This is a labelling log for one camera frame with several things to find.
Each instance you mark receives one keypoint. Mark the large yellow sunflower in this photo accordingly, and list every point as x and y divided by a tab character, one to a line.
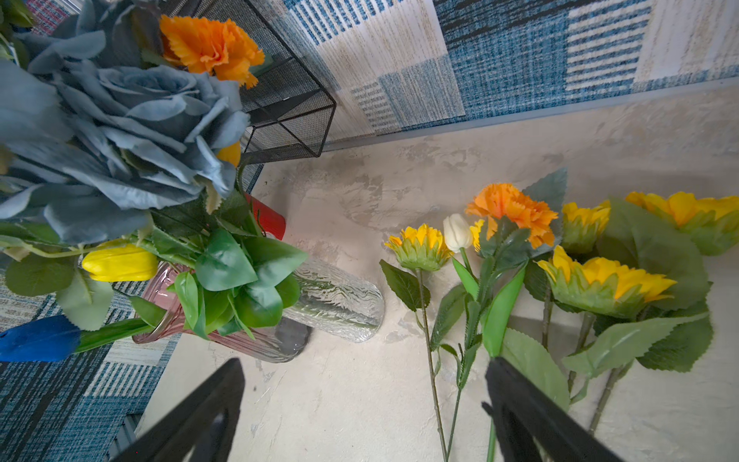
710	223

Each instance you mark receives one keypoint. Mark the grey blue rose bunch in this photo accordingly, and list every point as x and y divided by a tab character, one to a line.
120	112

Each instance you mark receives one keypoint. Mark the white tulip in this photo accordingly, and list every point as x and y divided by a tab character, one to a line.
488	303

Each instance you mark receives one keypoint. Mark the red flower pot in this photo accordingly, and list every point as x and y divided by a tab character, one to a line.
272	223

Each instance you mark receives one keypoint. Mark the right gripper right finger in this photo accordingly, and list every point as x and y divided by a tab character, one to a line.
528	423

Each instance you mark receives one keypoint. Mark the small blue flower bud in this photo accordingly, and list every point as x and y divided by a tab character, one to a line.
55	338

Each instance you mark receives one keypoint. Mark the yellow tulip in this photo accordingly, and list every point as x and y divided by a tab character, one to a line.
123	264

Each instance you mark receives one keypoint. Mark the orange marigold bunch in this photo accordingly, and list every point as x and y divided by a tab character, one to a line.
513	224

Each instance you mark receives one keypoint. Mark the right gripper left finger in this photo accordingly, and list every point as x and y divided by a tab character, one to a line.
200	428

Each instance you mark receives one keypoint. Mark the clear glass vase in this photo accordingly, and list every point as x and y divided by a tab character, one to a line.
337	302

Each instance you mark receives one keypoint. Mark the black wire mesh shelf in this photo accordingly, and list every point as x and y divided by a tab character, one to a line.
290	110

